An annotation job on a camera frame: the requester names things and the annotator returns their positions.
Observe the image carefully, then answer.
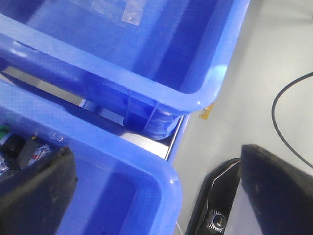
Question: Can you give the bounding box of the yellow floor tape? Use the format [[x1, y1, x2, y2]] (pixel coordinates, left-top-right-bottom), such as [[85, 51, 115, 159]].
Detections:
[[199, 103, 214, 120]]

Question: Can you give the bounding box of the steel centre divider rail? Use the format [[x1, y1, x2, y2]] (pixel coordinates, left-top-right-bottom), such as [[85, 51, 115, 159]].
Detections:
[[0, 67, 189, 163]]

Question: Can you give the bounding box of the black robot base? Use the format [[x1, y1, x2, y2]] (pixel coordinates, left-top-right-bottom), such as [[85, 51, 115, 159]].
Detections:
[[184, 158, 265, 235]]

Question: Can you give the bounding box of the black floor cable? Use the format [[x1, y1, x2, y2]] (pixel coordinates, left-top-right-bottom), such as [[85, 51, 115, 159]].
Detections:
[[271, 71, 313, 168]]

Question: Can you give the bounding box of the left blue plastic crate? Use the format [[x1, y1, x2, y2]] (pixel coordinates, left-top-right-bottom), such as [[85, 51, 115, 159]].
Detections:
[[0, 81, 182, 235]]

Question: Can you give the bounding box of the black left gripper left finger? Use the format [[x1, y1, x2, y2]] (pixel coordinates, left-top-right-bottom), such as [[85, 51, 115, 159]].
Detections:
[[0, 146, 78, 235]]

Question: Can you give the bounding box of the right blue plastic crate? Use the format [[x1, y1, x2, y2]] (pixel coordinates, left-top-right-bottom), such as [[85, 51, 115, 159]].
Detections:
[[0, 0, 249, 140]]

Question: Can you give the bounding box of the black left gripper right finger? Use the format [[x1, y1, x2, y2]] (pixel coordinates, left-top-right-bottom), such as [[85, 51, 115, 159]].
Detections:
[[241, 144, 313, 235]]

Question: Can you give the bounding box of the blue plastic crate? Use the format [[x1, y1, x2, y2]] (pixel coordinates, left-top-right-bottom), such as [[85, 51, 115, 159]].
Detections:
[[0, 0, 249, 140], [0, 81, 182, 235]]

